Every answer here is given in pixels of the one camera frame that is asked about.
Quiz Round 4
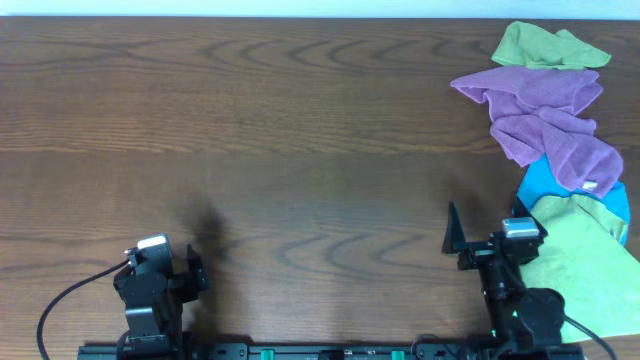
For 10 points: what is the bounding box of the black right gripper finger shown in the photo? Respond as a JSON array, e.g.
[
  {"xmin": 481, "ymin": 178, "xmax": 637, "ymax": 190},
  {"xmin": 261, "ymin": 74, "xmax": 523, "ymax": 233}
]
[
  {"xmin": 512, "ymin": 196, "xmax": 531, "ymax": 218},
  {"xmin": 442, "ymin": 202, "xmax": 466, "ymax": 254}
]

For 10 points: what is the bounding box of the olive green cloth at back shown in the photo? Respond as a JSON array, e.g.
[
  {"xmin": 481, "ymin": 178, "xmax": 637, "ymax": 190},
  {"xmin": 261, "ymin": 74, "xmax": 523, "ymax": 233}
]
[{"xmin": 491, "ymin": 21, "xmax": 611, "ymax": 70}]

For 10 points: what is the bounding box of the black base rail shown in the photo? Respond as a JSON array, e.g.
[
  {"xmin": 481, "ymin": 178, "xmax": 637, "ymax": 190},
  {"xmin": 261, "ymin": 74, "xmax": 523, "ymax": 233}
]
[{"xmin": 77, "ymin": 342, "xmax": 586, "ymax": 360}]

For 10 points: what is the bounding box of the blue microfiber cloth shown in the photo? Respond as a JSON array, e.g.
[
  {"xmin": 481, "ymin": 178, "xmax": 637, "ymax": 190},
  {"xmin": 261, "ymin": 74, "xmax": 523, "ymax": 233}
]
[{"xmin": 517, "ymin": 156, "xmax": 631, "ymax": 245}]

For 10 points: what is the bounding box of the light green microfiber cloth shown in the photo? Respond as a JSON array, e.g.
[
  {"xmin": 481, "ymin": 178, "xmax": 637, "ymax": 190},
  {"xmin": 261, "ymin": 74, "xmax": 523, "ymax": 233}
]
[{"xmin": 521, "ymin": 194, "xmax": 639, "ymax": 338}]

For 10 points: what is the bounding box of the purple microfiber cloth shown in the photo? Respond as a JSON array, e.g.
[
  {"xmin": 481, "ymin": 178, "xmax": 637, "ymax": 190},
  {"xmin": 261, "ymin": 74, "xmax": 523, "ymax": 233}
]
[{"xmin": 450, "ymin": 66, "xmax": 623, "ymax": 198}]

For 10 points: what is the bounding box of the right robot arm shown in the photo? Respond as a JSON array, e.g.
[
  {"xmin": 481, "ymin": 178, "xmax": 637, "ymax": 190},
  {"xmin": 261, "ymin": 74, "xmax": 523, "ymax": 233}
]
[{"xmin": 442, "ymin": 199, "xmax": 565, "ymax": 359}]

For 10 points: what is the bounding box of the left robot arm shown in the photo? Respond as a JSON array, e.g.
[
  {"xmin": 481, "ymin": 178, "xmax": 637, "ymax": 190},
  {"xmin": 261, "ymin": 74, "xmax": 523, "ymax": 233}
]
[{"xmin": 113, "ymin": 243, "xmax": 208, "ymax": 359}]

